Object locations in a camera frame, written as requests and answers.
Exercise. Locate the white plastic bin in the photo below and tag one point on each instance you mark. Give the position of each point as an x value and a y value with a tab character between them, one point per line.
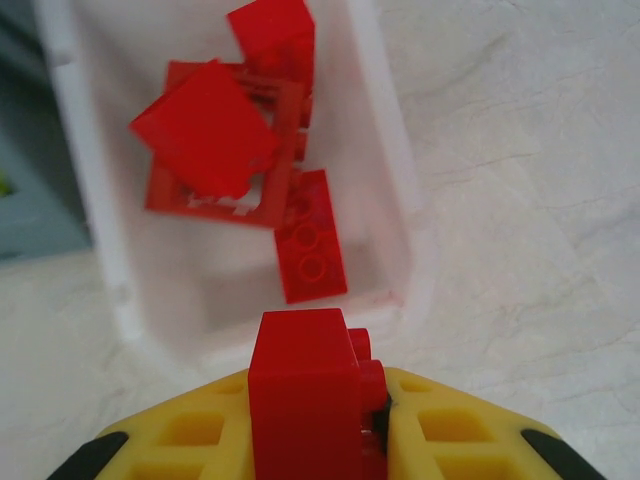
150	280

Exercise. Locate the red long lego brick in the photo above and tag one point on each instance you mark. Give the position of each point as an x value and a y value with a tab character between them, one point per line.
310	260

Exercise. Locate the grey plastic bin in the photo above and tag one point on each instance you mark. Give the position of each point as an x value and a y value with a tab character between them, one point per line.
35	200

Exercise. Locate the red lego window frame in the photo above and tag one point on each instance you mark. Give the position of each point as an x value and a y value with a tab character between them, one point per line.
165	195

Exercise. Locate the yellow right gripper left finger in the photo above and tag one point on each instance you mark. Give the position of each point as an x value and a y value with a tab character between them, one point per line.
200	450

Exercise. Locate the green lego brick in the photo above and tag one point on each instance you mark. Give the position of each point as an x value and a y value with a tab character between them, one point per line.
2	182

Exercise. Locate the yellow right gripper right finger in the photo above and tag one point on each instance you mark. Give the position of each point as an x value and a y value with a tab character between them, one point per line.
450	450

